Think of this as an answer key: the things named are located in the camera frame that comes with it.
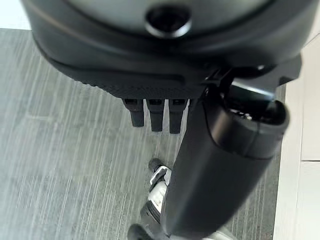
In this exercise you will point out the white cabinet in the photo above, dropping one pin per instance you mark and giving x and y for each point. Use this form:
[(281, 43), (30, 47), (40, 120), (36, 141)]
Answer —
[(298, 140)]

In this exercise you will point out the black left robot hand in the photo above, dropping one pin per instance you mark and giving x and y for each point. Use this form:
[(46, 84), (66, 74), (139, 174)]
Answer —
[(160, 57)]

